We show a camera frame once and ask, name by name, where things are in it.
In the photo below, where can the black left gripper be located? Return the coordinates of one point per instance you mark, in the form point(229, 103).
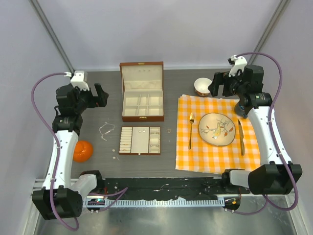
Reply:
point(100, 100)

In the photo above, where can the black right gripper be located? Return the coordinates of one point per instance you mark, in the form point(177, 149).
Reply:
point(222, 78)

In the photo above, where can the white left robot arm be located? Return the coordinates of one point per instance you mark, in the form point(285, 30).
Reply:
point(58, 197)

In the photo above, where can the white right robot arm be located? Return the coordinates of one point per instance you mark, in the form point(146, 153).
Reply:
point(276, 174)

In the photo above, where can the brown open jewelry box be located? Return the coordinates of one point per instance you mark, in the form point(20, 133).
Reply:
point(142, 91)

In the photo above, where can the brown jewelry tray insert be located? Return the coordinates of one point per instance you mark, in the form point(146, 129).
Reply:
point(134, 143)

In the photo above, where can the white ceramic bowl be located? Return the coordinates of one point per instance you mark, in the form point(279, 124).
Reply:
point(201, 86)

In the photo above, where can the dark blue mug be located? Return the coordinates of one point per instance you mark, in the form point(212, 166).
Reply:
point(239, 110)

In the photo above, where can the decorated ceramic plate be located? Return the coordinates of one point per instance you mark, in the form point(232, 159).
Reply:
point(217, 129)

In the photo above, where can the gold fork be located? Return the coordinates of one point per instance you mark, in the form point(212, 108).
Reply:
point(191, 120)

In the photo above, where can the gold knife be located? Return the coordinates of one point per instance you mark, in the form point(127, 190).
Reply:
point(241, 134)

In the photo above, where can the orange upturned bowl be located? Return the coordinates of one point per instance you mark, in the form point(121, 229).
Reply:
point(83, 151)

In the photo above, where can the yellow checkered cloth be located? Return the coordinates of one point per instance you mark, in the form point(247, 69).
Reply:
point(204, 157)

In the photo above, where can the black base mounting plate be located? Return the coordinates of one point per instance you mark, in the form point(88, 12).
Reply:
point(190, 188)

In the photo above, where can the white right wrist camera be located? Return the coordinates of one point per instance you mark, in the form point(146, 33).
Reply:
point(238, 64)

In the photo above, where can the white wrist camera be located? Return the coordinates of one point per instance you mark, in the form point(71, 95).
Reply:
point(238, 64)
point(78, 79)

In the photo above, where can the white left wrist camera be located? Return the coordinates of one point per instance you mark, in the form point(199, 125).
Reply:
point(78, 79)

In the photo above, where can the white slotted cable duct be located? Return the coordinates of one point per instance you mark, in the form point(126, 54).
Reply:
point(93, 203)

